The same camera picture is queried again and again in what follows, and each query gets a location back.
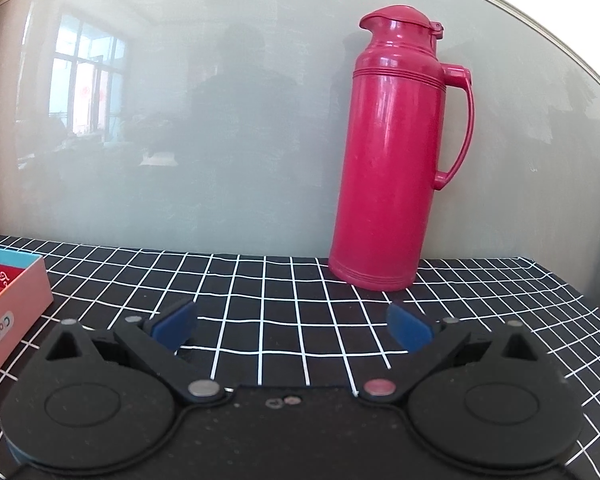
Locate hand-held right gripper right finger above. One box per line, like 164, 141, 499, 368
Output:
355, 302, 548, 406

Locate colourful cardboard box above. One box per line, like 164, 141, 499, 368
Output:
0, 246, 55, 386

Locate black checked tablecloth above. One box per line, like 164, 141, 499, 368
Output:
0, 234, 600, 480

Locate red thermos jug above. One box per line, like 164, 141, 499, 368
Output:
328, 5, 476, 292

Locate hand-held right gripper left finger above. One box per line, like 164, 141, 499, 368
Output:
44, 297, 228, 408

